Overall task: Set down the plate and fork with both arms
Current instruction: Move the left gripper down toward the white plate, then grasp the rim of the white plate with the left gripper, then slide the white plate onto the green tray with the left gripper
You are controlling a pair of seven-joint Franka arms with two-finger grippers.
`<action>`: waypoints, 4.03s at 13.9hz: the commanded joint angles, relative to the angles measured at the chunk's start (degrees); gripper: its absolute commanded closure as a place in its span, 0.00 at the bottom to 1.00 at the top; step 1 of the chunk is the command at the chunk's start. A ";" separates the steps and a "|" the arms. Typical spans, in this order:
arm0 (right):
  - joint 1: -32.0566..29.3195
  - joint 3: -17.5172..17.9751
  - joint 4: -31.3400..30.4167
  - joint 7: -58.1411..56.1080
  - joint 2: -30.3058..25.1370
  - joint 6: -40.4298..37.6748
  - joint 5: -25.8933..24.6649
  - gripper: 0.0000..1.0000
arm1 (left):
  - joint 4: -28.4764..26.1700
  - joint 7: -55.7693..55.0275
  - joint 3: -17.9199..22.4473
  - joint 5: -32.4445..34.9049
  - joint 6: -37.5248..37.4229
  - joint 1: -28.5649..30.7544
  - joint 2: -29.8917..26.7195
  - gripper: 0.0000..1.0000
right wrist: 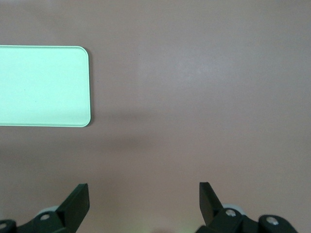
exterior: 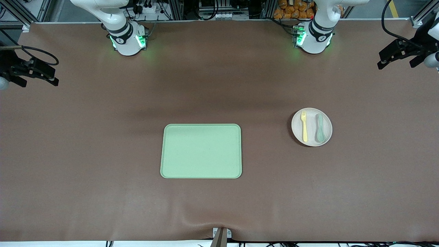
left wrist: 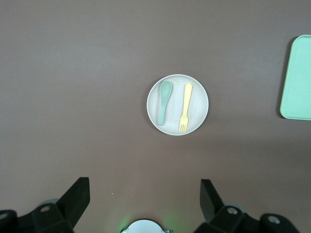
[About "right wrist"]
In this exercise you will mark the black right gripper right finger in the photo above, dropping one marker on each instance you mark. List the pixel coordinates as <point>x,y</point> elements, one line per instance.
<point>209,206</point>

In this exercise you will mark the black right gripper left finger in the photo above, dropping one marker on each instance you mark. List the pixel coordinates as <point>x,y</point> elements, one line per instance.
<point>73,208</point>

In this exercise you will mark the brown table cover mat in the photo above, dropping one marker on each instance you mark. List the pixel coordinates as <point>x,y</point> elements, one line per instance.
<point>194,97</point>

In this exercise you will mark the light green rectangular tray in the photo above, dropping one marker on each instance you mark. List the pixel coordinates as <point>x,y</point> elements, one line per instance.
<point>43,85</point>

